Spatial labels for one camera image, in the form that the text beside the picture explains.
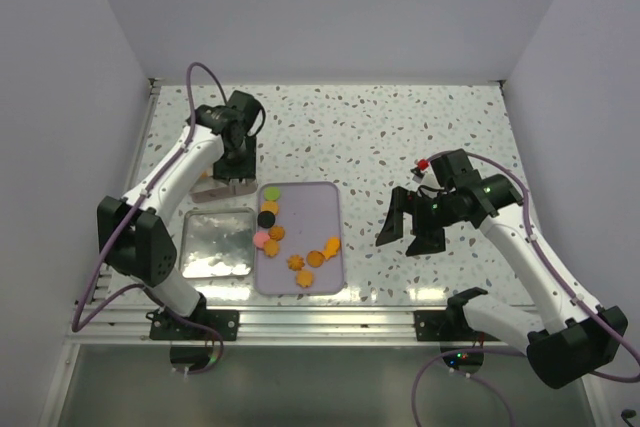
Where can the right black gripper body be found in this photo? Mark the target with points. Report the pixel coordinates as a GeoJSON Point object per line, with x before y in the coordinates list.
{"type": "Point", "coordinates": [434, 212]}

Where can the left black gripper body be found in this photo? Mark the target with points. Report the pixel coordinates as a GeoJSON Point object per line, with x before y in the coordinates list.
{"type": "Point", "coordinates": [237, 163]}

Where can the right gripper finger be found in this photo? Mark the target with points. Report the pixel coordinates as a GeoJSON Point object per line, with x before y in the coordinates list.
{"type": "Point", "coordinates": [431, 242]}
{"type": "Point", "coordinates": [401, 203]}

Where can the green sandwich cookie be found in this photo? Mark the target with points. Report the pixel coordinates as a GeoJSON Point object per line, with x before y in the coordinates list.
{"type": "Point", "coordinates": [272, 193]}

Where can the orange sandwich cookie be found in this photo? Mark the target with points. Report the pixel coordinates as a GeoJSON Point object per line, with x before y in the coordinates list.
{"type": "Point", "coordinates": [270, 206]}

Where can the black sandwich cookie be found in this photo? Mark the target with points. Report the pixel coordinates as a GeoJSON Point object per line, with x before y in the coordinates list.
{"type": "Point", "coordinates": [266, 219]}

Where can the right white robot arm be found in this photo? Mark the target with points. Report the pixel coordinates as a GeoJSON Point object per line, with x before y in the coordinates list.
{"type": "Point", "coordinates": [571, 334]}

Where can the cookie tin with liners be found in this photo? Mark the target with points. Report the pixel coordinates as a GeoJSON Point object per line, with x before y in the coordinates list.
{"type": "Point", "coordinates": [209, 190]}

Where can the pink sandwich cookie left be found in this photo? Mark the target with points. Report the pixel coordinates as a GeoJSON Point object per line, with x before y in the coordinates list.
{"type": "Point", "coordinates": [260, 238]}

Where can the orange swirl cookie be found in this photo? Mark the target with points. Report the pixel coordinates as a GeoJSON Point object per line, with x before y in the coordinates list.
{"type": "Point", "coordinates": [277, 233]}

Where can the orange fish cookie right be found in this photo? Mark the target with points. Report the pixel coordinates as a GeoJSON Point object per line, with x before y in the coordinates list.
{"type": "Point", "coordinates": [332, 247]}

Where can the lavender plastic tray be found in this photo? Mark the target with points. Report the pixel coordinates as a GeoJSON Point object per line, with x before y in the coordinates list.
{"type": "Point", "coordinates": [310, 215]}

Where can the orange leaf cookie left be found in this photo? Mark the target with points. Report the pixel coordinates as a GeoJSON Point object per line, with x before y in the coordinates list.
{"type": "Point", "coordinates": [271, 248]}

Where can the orange leaf cookie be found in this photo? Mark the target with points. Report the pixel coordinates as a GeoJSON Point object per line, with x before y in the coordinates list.
{"type": "Point", "coordinates": [271, 248]}
{"type": "Point", "coordinates": [304, 278]}

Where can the orange chip cookie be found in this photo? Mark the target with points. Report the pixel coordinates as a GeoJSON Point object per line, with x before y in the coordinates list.
{"type": "Point", "coordinates": [315, 259]}

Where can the orange rosette cookie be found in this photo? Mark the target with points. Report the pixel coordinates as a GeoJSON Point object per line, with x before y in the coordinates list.
{"type": "Point", "coordinates": [295, 263]}

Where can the orange leaf cookie bottom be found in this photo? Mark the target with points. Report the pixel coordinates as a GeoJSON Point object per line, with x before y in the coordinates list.
{"type": "Point", "coordinates": [304, 278]}

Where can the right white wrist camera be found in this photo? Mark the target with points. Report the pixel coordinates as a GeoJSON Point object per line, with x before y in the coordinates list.
{"type": "Point", "coordinates": [423, 175]}

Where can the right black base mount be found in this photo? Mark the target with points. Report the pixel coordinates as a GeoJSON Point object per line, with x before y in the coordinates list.
{"type": "Point", "coordinates": [435, 324]}

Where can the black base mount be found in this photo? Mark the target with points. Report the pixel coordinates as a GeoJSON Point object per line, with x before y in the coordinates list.
{"type": "Point", "coordinates": [435, 324]}
{"type": "Point", "coordinates": [164, 327]}

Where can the aluminium front rail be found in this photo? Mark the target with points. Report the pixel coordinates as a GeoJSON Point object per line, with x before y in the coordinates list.
{"type": "Point", "coordinates": [276, 325]}

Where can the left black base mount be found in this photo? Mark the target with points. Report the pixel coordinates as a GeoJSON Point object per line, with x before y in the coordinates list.
{"type": "Point", "coordinates": [164, 327]}

